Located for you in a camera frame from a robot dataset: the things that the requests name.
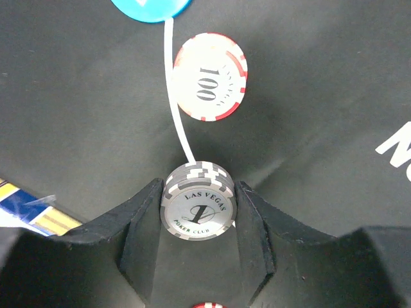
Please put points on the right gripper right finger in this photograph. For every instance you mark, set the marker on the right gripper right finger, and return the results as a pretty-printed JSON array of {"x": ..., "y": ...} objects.
[{"x": 285, "y": 263}]

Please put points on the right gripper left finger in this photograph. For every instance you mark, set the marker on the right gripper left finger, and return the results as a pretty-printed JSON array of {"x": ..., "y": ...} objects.
[{"x": 106, "y": 262}]

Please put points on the grey chips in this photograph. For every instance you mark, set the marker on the grey chips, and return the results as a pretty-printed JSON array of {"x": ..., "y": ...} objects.
[{"x": 198, "y": 201}]

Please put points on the red white chip front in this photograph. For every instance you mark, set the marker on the red white chip front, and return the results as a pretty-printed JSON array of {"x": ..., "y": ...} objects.
[{"x": 209, "y": 305}]

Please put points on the black poker table mat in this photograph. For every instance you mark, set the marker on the black poker table mat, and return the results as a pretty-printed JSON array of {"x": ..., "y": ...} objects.
[{"x": 85, "y": 113}]

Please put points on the red white 100 chip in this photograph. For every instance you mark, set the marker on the red white 100 chip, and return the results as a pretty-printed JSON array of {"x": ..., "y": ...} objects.
[{"x": 210, "y": 76}]

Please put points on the blue small blind button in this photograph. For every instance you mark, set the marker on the blue small blind button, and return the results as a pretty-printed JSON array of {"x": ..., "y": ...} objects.
[{"x": 151, "y": 11}]

